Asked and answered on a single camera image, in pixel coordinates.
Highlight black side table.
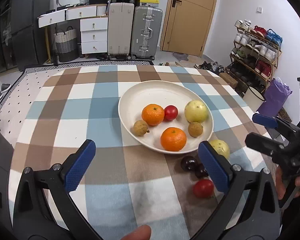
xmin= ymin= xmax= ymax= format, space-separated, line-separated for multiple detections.
xmin=0 ymin=134 xmax=14 ymax=233

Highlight yellow guava front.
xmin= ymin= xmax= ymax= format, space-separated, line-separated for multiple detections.
xmin=184 ymin=100 xmax=209 ymax=123

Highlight left hand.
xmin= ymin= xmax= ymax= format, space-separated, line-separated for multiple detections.
xmin=121 ymin=225 xmax=152 ymax=240

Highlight wooden door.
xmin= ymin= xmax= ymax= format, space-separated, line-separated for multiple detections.
xmin=160 ymin=0 xmax=217 ymax=56

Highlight orange mandarin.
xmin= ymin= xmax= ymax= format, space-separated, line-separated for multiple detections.
xmin=160 ymin=127 xmax=187 ymax=152
xmin=141 ymin=104 xmax=165 ymax=126

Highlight red cherry tomato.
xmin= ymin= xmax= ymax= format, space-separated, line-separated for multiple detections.
xmin=164 ymin=105 xmax=178 ymax=121
xmin=193 ymin=179 xmax=214 ymax=198

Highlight right hand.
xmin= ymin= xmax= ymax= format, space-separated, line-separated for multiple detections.
xmin=275 ymin=166 xmax=300 ymax=200

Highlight black refrigerator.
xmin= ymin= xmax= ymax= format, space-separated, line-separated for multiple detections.
xmin=11 ymin=0 xmax=50 ymax=72

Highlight silver aluminium suitcase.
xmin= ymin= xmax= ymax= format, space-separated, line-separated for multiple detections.
xmin=130 ymin=6 xmax=163 ymax=60

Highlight cream round plate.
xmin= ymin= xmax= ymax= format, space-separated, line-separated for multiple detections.
xmin=118 ymin=80 xmax=214 ymax=154

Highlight purple bag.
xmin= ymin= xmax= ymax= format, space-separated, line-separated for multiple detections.
xmin=257 ymin=77 xmax=293 ymax=117

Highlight grey slippers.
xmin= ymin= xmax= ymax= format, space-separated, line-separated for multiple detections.
xmin=0 ymin=83 xmax=12 ymax=100

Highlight beige suitcase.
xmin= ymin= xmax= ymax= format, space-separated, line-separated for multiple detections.
xmin=108 ymin=3 xmax=134 ymax=56

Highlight yellow-green guava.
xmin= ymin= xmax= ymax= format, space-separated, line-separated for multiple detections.
xmin=210 ymin=139 xmax=230 ymax=160

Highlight checkered tablecloth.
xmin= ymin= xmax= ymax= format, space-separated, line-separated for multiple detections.
xmin=8 ymin=65 xmax=267 ymax=239

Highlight woven laundry basket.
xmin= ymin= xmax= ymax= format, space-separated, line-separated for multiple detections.
xmin=54 ymin=26 xmax=79 ymax=62

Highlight wooden shoe rack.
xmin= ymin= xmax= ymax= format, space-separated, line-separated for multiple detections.
xmin=225 ymin=20 xmax=283 ymax=93

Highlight white bucket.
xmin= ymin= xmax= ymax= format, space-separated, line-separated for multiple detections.
xmin=243 ymin=86 xmax=266 ymax=112

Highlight yellow shoe box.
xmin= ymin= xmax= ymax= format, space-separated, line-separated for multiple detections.
xmin=139 ymin=0 xmax=159 ymax=7

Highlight brown longan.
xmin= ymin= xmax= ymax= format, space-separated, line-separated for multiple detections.
xmin=133 ymin=120 xmax=149 ymax=137
xmin=188 ymin=122 xmax=203 ymax=138

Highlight white drawer desk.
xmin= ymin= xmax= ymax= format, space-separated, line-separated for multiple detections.
xmin=38 ymin=4 xmax=108 ymax=55

